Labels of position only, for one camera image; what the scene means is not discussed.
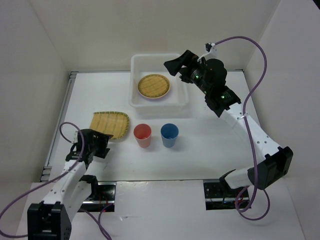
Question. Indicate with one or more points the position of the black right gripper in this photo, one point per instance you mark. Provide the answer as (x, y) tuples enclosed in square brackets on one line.
[(174, 65)]

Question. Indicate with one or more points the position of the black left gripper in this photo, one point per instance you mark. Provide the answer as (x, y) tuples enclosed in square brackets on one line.
[(103, 140)]

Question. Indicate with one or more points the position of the fan-shaped bamboo tray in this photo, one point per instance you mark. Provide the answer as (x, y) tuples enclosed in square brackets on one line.
[(111, 123)]

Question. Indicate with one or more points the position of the purple plastic plate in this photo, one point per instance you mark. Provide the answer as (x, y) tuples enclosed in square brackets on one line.
[(159, 98)]

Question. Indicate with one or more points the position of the round bamboo tray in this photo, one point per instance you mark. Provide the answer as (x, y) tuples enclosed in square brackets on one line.
[(153, 85)]

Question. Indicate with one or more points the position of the yellow plastic plate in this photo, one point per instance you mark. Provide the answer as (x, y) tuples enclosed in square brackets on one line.
[(168, 91)]

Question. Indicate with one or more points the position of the blue plastic cup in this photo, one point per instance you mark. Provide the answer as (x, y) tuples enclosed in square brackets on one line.
[(169, 133)]

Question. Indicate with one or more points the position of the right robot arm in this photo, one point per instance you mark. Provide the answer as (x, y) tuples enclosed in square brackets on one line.
[(272, 160)]

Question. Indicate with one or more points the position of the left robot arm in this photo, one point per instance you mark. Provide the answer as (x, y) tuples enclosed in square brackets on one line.
[(51, 219)]

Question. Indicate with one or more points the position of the white plastic bin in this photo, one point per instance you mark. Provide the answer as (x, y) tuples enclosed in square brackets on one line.
[(150, 78)]

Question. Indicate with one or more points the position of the red plastic cup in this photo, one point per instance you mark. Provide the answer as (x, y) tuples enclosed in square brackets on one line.
[(143, 133)]

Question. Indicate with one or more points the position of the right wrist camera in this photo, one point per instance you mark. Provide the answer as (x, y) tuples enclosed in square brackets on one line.
[(210, 53)]

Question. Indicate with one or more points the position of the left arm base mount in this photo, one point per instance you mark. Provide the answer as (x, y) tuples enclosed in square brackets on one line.
[(103, 200)]

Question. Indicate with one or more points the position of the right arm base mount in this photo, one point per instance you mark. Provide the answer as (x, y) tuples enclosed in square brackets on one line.
[(220, 197)]

